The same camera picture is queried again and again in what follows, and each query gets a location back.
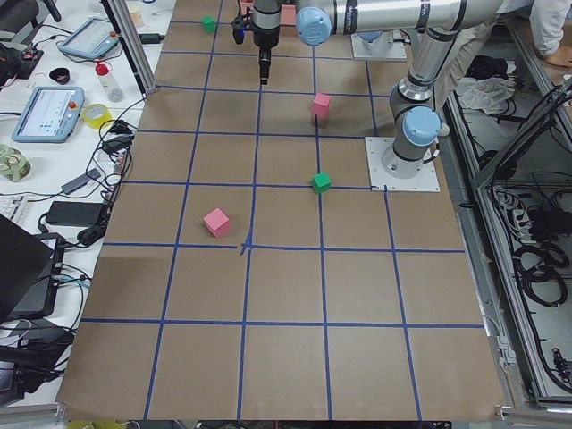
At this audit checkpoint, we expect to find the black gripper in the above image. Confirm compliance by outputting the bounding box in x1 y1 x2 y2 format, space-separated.
231 12 281 85

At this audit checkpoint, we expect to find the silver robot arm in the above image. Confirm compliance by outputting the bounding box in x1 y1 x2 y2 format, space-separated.
292 0 501 189

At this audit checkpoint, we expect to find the pink plastic bin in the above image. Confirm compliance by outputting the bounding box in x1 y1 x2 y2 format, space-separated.
239 0 296 26

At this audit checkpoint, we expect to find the green cube at table edge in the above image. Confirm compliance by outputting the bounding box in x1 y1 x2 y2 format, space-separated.
200 15 217 34

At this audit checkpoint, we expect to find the pink cube centre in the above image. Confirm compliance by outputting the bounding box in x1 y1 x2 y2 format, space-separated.
311 93 332 118

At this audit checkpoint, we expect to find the pink cube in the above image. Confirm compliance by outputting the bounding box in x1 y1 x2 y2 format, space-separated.
311 93 332 118
203 208 231 238

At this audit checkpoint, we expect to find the green cube near gripper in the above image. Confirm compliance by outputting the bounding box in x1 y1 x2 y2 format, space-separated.
311 172 332 194

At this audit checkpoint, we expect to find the clear bottle red cap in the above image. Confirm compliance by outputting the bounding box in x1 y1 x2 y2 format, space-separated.
95 60 124 103

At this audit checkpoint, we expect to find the pink cube far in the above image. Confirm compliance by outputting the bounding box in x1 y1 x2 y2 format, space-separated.
203 208 231 238

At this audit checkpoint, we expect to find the teach pendant far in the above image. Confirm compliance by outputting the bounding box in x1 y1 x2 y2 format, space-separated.
58 17 119 60

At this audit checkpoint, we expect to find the teach pendant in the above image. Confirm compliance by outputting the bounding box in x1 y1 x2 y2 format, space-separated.
58 17 119 60
12 87 85 143

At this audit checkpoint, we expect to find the yellow tape roll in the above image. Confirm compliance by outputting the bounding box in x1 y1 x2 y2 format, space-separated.
81 104 113 130

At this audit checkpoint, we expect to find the black bowl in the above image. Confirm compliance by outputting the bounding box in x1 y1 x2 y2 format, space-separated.
48 67 71 85

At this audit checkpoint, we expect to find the teach pendant near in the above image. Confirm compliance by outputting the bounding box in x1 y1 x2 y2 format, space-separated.
12 87 85 143

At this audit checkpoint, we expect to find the white crumpled cloth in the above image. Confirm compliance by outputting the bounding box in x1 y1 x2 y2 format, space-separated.
459 77 516 114

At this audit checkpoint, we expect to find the black power adapter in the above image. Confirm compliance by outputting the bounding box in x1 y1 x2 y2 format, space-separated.
46 201 105 227

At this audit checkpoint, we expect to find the patterned tape roll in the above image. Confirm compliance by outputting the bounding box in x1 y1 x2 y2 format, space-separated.
0 144 30 182

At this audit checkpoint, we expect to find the person in beige clothes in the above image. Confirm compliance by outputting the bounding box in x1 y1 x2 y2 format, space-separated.
433 0 571 110

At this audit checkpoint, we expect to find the black laptop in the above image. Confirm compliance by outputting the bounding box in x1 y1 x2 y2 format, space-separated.
1 217 64 322

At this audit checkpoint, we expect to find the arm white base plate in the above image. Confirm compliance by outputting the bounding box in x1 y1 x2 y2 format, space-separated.
351 30 407 63
365 137 440 192

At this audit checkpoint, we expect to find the aluminium frame post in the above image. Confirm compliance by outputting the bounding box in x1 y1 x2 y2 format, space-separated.
101 0 156 96

